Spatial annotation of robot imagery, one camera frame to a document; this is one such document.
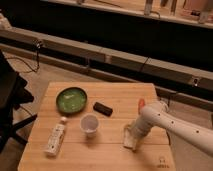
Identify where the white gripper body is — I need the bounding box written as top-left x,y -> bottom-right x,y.
130,121 -> 149,139

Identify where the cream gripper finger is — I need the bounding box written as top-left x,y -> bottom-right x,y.
130,137 -> 139,151

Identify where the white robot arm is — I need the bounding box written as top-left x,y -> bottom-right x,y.
130,101 -> 213,157

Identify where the orange carrot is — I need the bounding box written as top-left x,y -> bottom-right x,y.
138,99 -> 145,112

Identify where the black rectangular block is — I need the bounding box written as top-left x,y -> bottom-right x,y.
93,102 -> 113,117

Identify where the green plate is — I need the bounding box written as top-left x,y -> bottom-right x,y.
56,87 -> 87,115

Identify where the white tube bottle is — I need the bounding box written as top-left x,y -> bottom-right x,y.
44,117 -> 67,157

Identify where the black office chair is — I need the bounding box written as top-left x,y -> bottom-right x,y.
0,50 -> 37,153

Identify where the black cable on floor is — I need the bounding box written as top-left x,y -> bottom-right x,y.
4,39 -> 44,74

